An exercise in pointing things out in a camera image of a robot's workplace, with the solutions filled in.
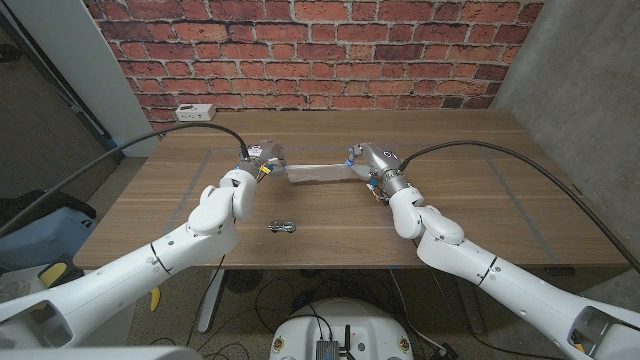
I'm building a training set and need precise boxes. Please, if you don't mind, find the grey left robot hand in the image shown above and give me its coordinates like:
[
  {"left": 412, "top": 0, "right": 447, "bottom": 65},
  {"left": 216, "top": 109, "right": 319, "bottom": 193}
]
[{"left": 238, "top": 139, "right": 289, "bottom": 177}]

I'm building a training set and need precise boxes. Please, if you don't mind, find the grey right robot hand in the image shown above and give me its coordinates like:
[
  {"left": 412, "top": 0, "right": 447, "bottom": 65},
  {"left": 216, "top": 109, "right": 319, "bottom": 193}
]
[{"left": 346, "top": 142, "right": 402, "bottom": 180}]

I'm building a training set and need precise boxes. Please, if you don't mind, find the white paper tissue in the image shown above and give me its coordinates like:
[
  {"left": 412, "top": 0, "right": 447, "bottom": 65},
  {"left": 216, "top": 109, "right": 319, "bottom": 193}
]
[{"left": 285, "top": 163, "right": 371, "bottom": 184}]

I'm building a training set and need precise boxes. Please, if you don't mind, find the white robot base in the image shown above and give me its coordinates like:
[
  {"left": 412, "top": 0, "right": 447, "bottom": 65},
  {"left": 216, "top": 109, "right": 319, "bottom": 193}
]
[{"left": 269, "top": 298, "right": 415, "bottom": 360}]

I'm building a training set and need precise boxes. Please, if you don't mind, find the small metal toy car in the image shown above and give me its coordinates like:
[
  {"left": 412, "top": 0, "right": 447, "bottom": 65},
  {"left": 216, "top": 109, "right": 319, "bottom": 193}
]
[{"left": 267, "top": 220, "right": 298, "bottom": 235}]

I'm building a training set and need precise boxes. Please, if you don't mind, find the grey tape outline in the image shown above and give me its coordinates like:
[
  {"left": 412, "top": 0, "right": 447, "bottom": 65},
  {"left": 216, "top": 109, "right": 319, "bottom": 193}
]
[{"left": 164, "top": 144, "right": 559, "bottom": 264}]

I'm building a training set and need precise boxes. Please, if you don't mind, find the white power strip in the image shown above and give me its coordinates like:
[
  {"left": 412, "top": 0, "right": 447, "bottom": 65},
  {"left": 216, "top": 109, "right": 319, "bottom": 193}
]
[{"left": 174, "top": 103, "right": 217, "bottom": 123}]

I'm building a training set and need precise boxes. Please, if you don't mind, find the red brick print backdrop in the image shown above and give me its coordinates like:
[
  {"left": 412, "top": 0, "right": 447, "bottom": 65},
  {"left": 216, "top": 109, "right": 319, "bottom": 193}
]
[{"left": 84, "top": 0, "right": 546, "bottom": 137}]

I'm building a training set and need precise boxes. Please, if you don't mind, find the black round floor fan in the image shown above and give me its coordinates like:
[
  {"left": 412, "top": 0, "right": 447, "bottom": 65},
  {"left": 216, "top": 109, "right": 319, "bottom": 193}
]
[{"left": 223, "top": 269, "right": 265, "bottom": 294}]

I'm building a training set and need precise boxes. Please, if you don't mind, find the white table leg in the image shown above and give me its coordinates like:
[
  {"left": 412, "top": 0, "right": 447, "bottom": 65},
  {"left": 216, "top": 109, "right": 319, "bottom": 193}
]
[{"left": 197, "top": 268, "right": 226, "bottom": 335}]

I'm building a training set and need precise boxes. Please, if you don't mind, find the grey table leg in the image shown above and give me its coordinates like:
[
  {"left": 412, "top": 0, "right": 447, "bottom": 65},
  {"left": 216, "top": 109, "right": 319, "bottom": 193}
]
[{"left": 452, "top": 272, "right": 486, "bottom": 335}]

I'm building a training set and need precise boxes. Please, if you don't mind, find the white pillar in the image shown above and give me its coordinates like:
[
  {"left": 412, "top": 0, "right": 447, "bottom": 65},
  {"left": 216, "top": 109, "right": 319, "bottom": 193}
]
[{"left": 4, "top": 0, "right": 160, "bottom": 157}]

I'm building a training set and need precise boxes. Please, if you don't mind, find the black power adapter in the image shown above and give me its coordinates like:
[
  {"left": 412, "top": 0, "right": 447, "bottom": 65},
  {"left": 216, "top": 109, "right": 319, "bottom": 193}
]
[{"left": 429, "top": 342, "right": 459, "bottom": 360}]

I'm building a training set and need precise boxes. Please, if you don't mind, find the blue plastic bin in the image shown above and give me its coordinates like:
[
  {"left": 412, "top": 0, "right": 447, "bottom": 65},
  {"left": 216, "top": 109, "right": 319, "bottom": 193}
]
[{"left": 0, "top": 207, "right": 99, "bottom": 274}]

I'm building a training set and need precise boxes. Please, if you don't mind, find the black bag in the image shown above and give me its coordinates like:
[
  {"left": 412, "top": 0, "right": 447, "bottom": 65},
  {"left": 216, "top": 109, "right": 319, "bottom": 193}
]
[{"left": 0, "top": 188, "right": 97, "bottom": 236}]

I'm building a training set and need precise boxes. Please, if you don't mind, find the yellow and black tool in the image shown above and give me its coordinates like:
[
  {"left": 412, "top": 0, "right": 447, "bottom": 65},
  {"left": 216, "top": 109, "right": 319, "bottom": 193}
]
[{"left": 38, "top": 260, "right": 85, "bottom": 289}]

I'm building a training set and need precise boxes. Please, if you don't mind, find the white robot torso edge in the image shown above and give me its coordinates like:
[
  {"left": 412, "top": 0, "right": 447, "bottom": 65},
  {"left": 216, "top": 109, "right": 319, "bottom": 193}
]
[{"left": 0, "top": 346, "right": 204, "bottom": 360}]

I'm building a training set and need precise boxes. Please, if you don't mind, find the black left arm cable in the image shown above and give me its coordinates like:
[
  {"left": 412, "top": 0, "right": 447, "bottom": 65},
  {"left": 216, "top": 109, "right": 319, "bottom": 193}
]
[{"left": 0, "top": 122, "right": 250, "bottom": 237}]

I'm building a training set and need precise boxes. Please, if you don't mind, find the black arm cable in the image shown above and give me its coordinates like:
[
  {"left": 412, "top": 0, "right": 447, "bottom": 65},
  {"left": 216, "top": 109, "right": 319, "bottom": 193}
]
[
  {"left": 0, "top": 122, "right": 250, "bottom": 237},
  {"left": 398, "top": 140, "right": 640, "bottom": 274}
]

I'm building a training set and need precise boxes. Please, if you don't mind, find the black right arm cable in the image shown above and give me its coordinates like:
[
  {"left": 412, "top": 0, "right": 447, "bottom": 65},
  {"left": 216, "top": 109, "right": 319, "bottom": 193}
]
[{"left": 398, "top": 140, "right": 640, "bottom": 274}]

